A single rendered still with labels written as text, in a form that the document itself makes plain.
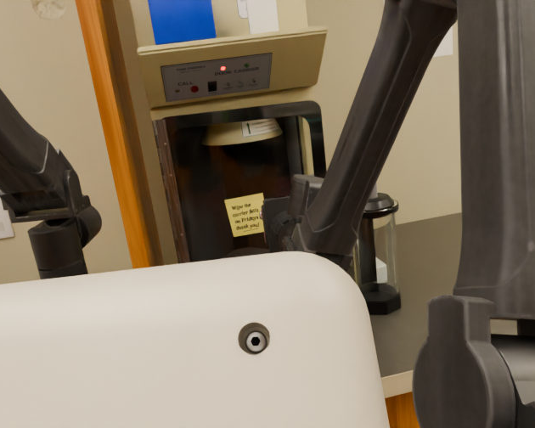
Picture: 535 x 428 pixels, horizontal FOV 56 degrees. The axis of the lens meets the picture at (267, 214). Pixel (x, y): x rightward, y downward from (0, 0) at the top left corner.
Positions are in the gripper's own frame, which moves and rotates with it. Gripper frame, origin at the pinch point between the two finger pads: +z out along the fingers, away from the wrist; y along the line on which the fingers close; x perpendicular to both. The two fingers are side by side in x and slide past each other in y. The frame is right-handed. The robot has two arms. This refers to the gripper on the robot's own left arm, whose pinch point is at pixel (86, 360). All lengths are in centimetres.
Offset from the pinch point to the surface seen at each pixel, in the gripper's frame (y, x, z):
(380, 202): 23, -54, -8
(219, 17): 32, -29, -45
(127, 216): 23.6, -6.8, -13.2
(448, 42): 75, -101, -36
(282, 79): 28, -39, -33
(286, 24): 32, -42, -43
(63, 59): 75, 6, -44
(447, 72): 76, -100, -27
